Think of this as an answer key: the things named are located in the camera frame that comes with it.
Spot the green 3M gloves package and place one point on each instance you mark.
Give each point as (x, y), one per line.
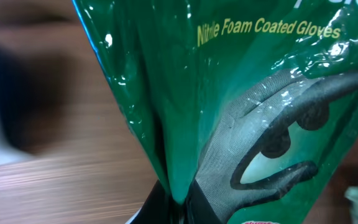
(245, 108)

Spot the white barcode scanner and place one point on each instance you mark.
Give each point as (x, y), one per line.
(32, 90)

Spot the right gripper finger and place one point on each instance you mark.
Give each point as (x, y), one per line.
(159, 208)

